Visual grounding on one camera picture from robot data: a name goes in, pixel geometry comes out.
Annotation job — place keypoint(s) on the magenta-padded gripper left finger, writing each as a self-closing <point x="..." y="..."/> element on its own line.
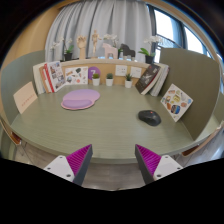
<point x="63" y="166"/>

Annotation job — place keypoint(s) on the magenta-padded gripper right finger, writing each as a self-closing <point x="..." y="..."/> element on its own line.
<point x="163" y="166"/>

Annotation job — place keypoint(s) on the black computer mouse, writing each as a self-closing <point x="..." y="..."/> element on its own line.
<point x="150" y="117"/>

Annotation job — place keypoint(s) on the purple mouse pad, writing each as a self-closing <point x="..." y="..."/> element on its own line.
<point x="80" y="99"/>

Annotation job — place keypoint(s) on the wooden chair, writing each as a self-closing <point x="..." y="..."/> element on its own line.
<point x="15" y="137"/>

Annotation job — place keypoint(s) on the white sticker sheet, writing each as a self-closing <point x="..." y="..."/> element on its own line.
<point x="176" y="102"/>

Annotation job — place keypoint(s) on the beige card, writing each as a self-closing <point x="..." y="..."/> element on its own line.
<point x="25" y="97"/>

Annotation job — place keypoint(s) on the dark hardcover book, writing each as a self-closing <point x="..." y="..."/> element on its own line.
<point x="147" y="78"/>

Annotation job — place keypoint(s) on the small plant in white pot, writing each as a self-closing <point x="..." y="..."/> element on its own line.
<point x="109" y="82"/>
<point x="96" y="81"/>
<point x="128" y="83"/>

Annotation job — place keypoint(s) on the red and white magazine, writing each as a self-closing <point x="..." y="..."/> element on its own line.
<point x="56" y="76"/>

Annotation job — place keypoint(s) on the white picture card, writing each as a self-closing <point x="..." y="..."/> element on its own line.
<point x="76" y="75"/>

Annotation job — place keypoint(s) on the green desk partition panel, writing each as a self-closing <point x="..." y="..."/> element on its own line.
<point x="23" y="70"/>
<point x="193" y="76"/>

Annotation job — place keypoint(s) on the round purple number sign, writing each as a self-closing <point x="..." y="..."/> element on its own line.
<point x="94" y="70"/>

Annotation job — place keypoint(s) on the white orchid in black pot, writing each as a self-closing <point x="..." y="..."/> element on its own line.
<point x="68" y="56"/>
<point x="149" y="59"/>
<point x="112" y="37"/>

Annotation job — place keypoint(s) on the wooden desk shelf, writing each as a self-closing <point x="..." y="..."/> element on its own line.
<point x="106" y="62"/>

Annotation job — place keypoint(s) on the dark horse figure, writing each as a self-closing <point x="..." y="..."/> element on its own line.
<point x="127" y="51"/>

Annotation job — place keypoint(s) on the wooden hand model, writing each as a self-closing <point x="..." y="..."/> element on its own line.
<point x="81" y="45"/>

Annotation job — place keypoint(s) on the pink horse figure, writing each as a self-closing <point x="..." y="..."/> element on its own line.
<point x="110" y="51"/>

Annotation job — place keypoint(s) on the wooden mannequin figure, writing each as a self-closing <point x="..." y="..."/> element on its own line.
<point x="95" y="38"/>

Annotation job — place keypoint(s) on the dark framed window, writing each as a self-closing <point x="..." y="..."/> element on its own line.
<point x="166" y="23"/>

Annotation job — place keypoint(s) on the grey curtain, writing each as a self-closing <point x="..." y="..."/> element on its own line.
<point x="100" y="16"/>

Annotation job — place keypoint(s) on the white wall socket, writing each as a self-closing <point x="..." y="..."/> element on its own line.
<point x="136" y="72"/>
<point x="121" y="70"/>

